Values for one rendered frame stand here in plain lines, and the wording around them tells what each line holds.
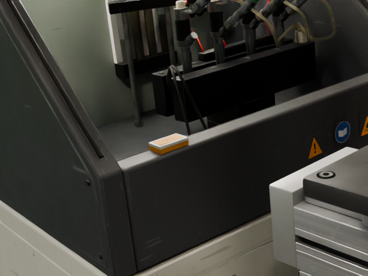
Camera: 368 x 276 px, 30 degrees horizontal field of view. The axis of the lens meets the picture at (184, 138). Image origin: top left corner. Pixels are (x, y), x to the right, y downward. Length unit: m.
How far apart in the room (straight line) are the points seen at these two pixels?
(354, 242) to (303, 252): 0.07
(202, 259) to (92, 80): 0.58
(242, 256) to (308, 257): 0.40
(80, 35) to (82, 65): 0.06
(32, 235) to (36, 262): 0.06
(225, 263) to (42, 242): 0.31
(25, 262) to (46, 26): 0.48
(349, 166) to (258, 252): 0.51
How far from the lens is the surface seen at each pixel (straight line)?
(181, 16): 1.25
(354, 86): 1.22
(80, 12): 1.47
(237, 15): 1.26
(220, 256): 1.08
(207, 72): 1.26
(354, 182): 0.61
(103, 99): 1.52
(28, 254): 1.28
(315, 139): 1.16
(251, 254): 1.13
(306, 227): 0.71
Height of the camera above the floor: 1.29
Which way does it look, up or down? 19 degrees down
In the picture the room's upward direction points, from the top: 7 degrees counter-clockwise
